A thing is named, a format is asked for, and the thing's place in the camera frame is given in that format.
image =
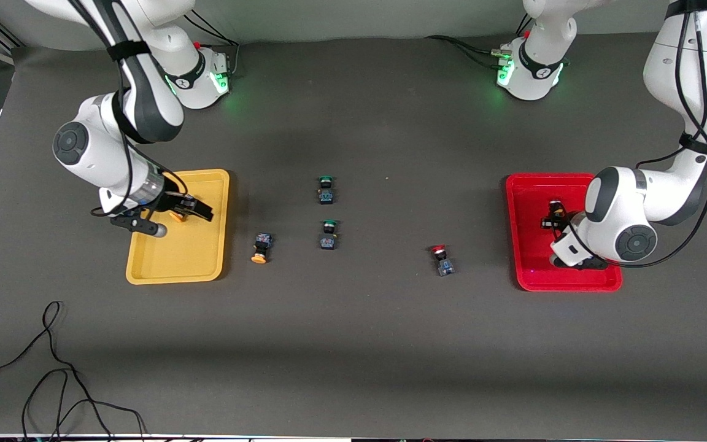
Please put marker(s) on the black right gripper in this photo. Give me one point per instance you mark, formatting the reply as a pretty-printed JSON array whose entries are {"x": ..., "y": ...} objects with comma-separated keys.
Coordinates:
[{"x": 173, "y": 201}]

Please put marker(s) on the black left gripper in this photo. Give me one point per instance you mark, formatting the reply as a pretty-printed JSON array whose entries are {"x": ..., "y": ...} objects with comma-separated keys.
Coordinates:
[{"x": 556, "y": 219}]

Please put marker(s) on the red push button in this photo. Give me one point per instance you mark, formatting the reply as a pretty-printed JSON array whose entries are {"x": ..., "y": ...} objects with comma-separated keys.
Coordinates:
[
  {"x": 445, "y": 265},
  {"x": 555, "y": 204}
]

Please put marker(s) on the yellow push button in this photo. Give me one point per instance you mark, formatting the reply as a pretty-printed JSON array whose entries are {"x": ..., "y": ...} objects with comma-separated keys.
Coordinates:
[
  {"x": 262, "y": 243},
  {"x": 177, "y": 216}
]

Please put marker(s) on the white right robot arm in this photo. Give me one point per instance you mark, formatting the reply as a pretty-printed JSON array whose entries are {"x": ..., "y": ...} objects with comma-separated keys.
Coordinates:
[{"x": 102, "y": 153}]

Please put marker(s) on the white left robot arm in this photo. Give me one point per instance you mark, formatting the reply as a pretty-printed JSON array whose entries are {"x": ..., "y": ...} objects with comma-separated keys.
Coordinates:
[{"x": 685, "y": 61}]

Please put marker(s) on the red plastic tray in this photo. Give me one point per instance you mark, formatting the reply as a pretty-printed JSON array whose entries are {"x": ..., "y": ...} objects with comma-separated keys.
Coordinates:
[{"x": 531, "y": 258}]

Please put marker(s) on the yellow plastic tray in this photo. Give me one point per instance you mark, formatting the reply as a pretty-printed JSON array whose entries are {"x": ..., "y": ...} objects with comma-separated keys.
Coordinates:
[{"x": 175, "y": 258}]

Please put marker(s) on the green push button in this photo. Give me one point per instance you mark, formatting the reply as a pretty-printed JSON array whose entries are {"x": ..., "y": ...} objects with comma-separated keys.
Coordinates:
[
  {"x": 326, "y": 195},
  {"x": 328, "y": 240}
]

